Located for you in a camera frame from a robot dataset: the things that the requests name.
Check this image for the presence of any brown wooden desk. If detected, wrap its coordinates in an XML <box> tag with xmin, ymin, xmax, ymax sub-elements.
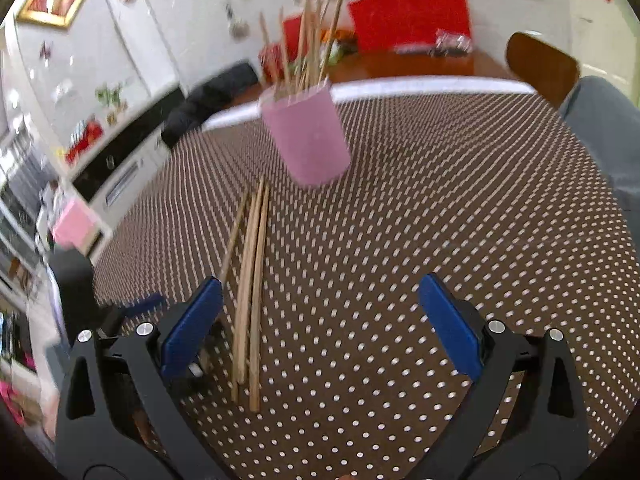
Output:
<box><xmin>320</xmin><ymin>49</ymin><xmax>516</xmax><ymax>83</ymax></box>

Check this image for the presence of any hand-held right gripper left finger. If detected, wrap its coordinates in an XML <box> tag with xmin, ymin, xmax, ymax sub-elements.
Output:
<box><xmin>55</xmin><ymin>276</ymin><xmax>223</xmax><ymax>468</ymax></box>

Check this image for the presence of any pink cup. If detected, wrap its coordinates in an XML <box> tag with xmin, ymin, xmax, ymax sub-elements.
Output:
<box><xmin>259</xmin><ymin>80</ymin><xmax>352</xmax><ymax>190</ymax></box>

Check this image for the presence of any long wooden chopstick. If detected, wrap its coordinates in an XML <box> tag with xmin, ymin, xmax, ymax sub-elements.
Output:
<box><xmin>218</xmin><ymin>192</ymin><xmax>249</xmax><ymax>283</ymax></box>
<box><xmin>231</xmin><ymin>194</ymin><xmax>257</xmax><ymax>404</ymax></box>
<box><xmin>239</xmin><ymin>177</ymin><xmax>266</xmax><ymax>385</ymax></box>
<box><xmin>248</xmin><ymin>185</ymin><xmax>271</xmax><ymax>414</ymax></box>

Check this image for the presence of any hanging wall ornament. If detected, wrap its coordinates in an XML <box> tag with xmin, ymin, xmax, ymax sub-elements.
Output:
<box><xmin>226</xmin><ymin>5</ymin><xmax>250</xmax><ymax>40</ymax></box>

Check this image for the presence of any pink box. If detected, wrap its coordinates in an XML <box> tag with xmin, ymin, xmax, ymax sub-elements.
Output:
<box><xmin>50</xmin><ymin>197</ymin><xmax>101</xmax><ymax>251</ymax></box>

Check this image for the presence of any black jacket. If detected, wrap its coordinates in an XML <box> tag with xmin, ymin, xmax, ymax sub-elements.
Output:
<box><xmin>162</xmin><ymin>62</ymin><xmax>258</xmax><ymax>148</ymax></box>

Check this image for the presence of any white cabinet with black drawers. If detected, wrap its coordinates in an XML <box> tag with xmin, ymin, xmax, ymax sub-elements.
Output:
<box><xmin>65</xmin><ymin>82</ymin><xmax>186</xmax><ymax>221</ymax></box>

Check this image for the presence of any person's grey clothing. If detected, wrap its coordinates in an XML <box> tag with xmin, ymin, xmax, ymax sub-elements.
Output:
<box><xmin>557</xmin><ymin>76</ymin><xmax>640</xmax><ymax>211</ymax></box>

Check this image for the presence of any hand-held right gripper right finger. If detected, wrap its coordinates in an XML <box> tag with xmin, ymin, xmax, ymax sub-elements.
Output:
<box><xmin>417</xmin><ymin>274</ymin><xmax>590</xmax><ymax>471</ymax></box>

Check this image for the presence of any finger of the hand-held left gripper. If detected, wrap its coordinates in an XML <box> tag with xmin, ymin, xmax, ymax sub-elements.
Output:
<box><xmin>97</xmin><ymin>294</ymin><xmax>167</xmax><ymax>335</ymax></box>

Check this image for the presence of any bunch of wooden chopsticks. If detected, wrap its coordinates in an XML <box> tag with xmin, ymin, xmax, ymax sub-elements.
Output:
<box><xmin>257</xmin><ymin>0</ymin><xmax>348</xmax><ymax>101</ymax></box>

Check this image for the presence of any brown polka dot tablecloth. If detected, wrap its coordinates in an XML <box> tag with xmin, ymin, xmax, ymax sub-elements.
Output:
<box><xmin>92</xmin><ymin>91</ymin><xmax>636</xmax><ymax>480</ymax></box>

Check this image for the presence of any green potted plant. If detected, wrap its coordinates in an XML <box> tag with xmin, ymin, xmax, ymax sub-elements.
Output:
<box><xmin>94</xmin><ymin>84</ymin><xmax>127</xmax><ymax>110</ymax></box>

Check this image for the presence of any red gift bag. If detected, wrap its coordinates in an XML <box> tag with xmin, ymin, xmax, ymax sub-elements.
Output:
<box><xmin>347</xmin><ymin>0</ymin><xmax>473</xmax><ymax>53</ymax></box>

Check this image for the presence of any orange snack bag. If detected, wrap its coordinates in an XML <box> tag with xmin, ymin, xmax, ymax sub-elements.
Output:
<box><xmin>325</xmin><ymin>27</ymin><xmax>357</xmax><ymax>53</ymax></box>

